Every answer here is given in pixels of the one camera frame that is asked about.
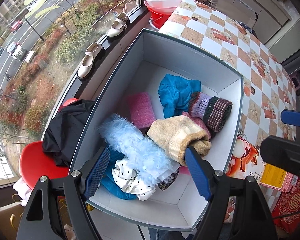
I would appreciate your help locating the pink patterned carton box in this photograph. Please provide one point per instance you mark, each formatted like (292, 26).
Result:
(278, 179)

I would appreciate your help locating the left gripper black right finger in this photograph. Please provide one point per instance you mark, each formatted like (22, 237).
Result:
(252, 218)

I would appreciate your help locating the pink sponge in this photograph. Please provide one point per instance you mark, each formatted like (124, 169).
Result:
(184, 170)
(141, 111)

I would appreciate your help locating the plaid cloth on chair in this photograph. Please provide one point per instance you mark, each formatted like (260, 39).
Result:
(247, 28)

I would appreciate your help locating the red plastic basin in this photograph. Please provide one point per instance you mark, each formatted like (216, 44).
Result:
(159, 15)

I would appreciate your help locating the light blue fluffy cloth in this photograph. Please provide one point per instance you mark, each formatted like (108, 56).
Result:
(143, 154)

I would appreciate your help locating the black garment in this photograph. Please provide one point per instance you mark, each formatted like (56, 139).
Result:
(64, 130)

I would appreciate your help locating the beige knitted sock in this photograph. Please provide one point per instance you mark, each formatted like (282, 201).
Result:
(178, 133)

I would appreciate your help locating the pink sponge left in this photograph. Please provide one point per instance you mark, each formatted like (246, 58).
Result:
(141, 111)

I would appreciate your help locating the leopard print scrunchie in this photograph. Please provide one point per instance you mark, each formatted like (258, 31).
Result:
(167, 182)

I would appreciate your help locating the beige shoe near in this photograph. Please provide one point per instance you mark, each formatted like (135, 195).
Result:
(93, 52)

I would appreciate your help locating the dark green cardboard storage box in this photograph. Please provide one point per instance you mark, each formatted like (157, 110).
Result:
(178, 208)

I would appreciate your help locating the beige shoe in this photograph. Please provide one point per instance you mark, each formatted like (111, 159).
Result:
(93, 52)
(118, 27)

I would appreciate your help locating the purple striped knitted sock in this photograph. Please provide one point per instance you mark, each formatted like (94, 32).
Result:
(213, 111)

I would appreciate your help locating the blue crumpled cloth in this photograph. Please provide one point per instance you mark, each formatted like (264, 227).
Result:
(109, 178)
(175, 94)

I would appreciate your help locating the beige folding chair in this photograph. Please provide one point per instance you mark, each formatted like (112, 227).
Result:
(237, 10)

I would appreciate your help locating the white polka dot scrunchie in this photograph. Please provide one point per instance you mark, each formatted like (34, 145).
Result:
(130, 182)

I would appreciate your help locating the pink navy knitted sock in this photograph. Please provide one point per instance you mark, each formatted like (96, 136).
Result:
(199, 122)

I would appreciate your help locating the floral tissue pack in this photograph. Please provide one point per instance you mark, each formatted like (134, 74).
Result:
(245, 157)

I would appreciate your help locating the red plastic stool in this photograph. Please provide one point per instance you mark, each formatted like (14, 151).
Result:
(34, 163)

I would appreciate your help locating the blue crumpled cloth lower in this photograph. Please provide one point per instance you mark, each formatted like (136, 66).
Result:
(109, 178)

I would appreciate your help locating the blue crumpled cloth upper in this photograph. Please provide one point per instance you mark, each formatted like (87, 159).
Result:
(175, 94)

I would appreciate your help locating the beige shoe far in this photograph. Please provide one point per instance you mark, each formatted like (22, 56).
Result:
(118, 27)

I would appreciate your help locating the checkered printed tablecloth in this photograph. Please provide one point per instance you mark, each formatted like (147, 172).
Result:
(198, 42)

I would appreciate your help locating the red embroidered cushion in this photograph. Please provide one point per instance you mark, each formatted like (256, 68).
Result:
(286, 214)

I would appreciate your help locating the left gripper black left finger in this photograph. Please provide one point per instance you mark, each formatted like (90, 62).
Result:
(42, 219)

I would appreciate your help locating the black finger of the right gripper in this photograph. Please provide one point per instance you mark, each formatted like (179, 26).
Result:
(281, 153)
(290, 117)

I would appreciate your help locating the pink sponge right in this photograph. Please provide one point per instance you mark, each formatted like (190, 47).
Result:
(184, 170)

